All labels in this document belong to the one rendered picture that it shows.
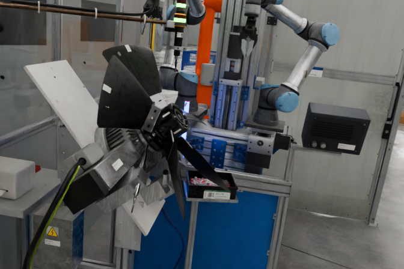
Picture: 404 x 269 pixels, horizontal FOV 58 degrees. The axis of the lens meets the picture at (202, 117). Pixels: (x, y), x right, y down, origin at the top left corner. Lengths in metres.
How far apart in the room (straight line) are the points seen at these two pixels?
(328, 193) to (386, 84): 1.06
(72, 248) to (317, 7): 2.52
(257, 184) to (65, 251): 0.92
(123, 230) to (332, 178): 2.36
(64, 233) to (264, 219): 0.99
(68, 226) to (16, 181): 0.26
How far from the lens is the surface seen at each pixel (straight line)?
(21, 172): 1.50
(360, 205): 3.60
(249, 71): 2.27
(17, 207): 1.47
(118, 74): 1.12
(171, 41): 1.35
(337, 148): 1.79
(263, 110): 2.11
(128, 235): 1.44
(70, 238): 1.43
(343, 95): 3.26
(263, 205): 1.90
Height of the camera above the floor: 1.54
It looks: 14 degrees down
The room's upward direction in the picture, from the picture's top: 6 degrees clockwise
